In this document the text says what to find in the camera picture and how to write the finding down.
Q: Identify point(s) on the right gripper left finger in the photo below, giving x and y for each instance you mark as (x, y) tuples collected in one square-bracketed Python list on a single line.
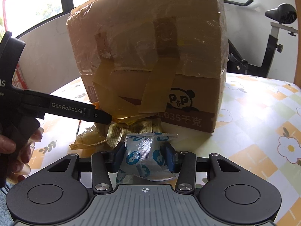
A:
[(103, 163)]

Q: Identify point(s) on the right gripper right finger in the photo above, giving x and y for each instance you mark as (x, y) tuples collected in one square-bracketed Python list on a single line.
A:
[(183, 163)]

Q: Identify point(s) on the white blue candy packet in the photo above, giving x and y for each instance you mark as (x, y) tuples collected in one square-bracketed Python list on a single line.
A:
[(144, 158)]

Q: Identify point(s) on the person left hand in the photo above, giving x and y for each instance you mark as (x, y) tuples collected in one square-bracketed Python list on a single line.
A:
[(14, 160)]

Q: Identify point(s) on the red patterned box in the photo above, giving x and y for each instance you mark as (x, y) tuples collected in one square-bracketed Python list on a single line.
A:
[(18, 79)]

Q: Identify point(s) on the orange biscuit packet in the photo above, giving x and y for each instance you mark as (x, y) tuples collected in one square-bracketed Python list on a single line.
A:
[(91, 135)]

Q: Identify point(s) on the gold foil snack packet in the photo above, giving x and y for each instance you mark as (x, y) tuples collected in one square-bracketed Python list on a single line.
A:
[(118, 132)]

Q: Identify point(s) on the floral checkered tablecloth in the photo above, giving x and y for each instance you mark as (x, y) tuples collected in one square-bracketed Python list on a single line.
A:
[(258, 127)]

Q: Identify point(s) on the brown cardboard box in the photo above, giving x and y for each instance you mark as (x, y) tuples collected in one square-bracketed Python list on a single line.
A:
[(140, 58)]

